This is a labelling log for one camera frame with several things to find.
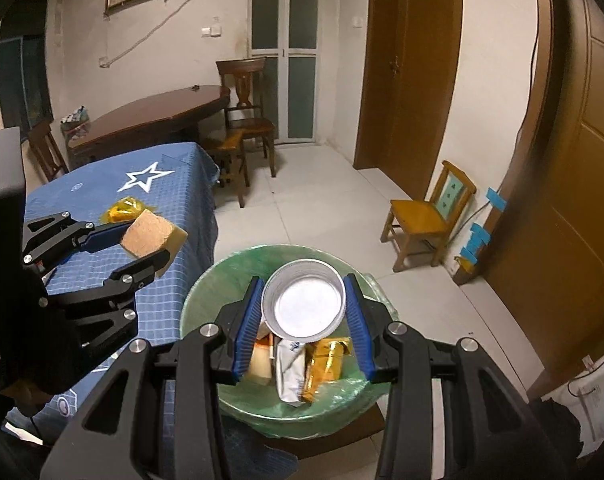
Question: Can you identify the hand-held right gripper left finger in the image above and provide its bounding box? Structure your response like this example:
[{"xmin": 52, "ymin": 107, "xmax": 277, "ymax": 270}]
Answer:
[{"xmin": 39, "ymin": 276, "xmax": 265, "ymax": 480}]

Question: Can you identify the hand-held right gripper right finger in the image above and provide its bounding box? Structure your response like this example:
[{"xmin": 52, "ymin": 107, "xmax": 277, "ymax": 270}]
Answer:
[{"xmin": 343, "ymin": 274, "xmax": 568, "ymax": 480}]

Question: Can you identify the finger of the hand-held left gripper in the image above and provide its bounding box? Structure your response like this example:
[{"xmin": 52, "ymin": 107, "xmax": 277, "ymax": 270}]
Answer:
[
  {"xmin": 21, "ymin": 211, "xmax": 133, "ymax": 266},
  {"xmin": 39, "ymin": 245, "xmax": 175, "ymax": 356}
]

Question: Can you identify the brown yellow sponge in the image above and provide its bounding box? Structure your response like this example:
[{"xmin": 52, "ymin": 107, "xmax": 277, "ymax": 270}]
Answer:
[{"xmin": 119, "ymin": 210, "xmax": 189, "ymax": 278}]

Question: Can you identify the large yellow foil wrapper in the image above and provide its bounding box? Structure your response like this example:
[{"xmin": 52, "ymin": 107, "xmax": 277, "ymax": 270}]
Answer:
[{"xmin": 301, "ymin": 336, "xmax": 354, "ymax": 405}]

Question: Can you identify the green lined trash bin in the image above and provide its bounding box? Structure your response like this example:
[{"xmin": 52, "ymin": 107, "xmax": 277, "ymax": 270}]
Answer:
[{"xmin": 180, "ymin": 244, "xmax": 400, "ymax": 438}]

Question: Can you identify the white paper cup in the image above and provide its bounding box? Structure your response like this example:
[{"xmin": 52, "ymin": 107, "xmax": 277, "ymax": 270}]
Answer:
[{"xmin": 260, "ymin": 259, "xmax": 347, "ymax": 343}]

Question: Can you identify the small yellow foil wrapper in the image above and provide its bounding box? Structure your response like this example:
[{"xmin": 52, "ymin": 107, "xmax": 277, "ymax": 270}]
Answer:
[{"xmin": 100, "ymin": 197, "xmax": 158, "ymax": 225}]

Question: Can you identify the blue star tablecloth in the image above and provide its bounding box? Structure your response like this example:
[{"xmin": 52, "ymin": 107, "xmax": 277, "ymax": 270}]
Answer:
[{"xmin": 2, "ymin": 141, "xmax": 299, "ymax": 480}]

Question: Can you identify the white crumpled packet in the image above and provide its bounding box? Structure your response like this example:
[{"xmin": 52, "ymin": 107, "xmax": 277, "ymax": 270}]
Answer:
[{"xmin": 274, "ymin": 337, "xmax": 310, "ymax": 406}]

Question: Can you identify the slatted wooden chair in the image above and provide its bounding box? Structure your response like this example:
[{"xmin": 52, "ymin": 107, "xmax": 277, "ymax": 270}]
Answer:
[{"xmin": 27, "ymin": 120, "xmax": 72, "ymax": 183}]

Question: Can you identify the round dark wooden table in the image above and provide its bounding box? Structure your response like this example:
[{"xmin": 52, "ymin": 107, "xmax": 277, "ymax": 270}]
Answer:
[{"xmin": 67, "ymin": 85, "xmax": 231, "ymax": 163}]

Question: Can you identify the small yellow child chair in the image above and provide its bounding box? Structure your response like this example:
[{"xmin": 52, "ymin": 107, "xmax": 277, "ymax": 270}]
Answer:
[{"xmin": 380, "ymin": 160, "xmax": 478, "ymax": 273}]

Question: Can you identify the low wooden chair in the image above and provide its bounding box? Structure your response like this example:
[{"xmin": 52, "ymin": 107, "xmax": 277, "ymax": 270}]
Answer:
[{"xmin": 200, "ymin": 127, "xmax": 250, "ymax": 209}]

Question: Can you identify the dark window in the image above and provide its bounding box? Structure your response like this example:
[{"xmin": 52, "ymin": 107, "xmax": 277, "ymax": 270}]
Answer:
[{"xmin": 0, "ymin": 2, "xmax": 53, "ymax": 131}]

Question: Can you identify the tall wooden chair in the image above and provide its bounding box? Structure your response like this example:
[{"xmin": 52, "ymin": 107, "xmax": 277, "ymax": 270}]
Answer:
[{"xmin": 216, "ymin": 56, "xmax": 278, "ymax": 178}]

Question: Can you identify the dark cloth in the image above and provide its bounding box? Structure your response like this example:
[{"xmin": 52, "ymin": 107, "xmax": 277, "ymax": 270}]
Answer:
[{"xmin": 527, "ymin": 397, "xmax": 583, "ymax": 461}]

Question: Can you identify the brown wooden door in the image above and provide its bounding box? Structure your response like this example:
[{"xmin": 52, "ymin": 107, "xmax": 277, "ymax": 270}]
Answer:
[{"xmin": 353, "ymin": 0, "xmax": 465, "ymax": 201}]

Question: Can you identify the panelled wooden door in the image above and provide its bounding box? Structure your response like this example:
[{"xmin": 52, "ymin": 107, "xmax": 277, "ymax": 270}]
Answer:
[{"xmin": 482, "ymin": 0, "xmax": 604, "ymax": 401}]

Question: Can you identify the frosted glass door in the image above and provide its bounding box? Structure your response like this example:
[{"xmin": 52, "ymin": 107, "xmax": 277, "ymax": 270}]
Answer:
[{"xmin": 247, "ymin": 0, "xmax": 323, "ymax": 145}]

